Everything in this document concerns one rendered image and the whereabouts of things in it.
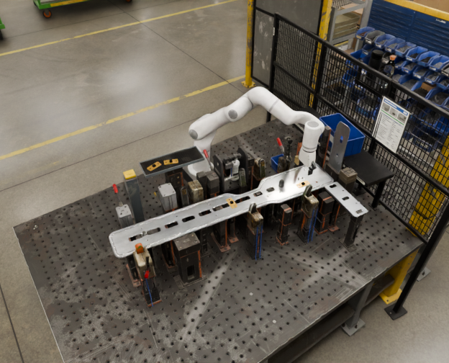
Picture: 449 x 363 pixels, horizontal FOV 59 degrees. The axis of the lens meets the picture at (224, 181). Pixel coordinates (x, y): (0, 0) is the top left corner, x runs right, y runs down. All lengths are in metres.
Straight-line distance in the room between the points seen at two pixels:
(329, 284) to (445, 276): 1.43
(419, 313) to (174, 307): 1.86
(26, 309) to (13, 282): 0.30
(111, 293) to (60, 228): 0.65
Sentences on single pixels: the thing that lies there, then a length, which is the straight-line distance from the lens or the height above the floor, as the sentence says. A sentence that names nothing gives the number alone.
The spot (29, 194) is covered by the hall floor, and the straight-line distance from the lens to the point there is 4.26.
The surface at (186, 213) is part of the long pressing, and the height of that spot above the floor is 1.00.
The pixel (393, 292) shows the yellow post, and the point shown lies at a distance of 3.31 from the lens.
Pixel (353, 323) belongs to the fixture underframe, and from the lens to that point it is 3.07.
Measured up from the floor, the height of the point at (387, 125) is 1.29.
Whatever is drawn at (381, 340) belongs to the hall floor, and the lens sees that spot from 3.12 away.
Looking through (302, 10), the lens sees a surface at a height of 1.23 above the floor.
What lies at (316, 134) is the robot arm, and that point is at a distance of 2.20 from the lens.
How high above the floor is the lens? 2.63
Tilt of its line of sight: 42 degrees down
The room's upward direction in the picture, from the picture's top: 1 degrees counter-clockwise
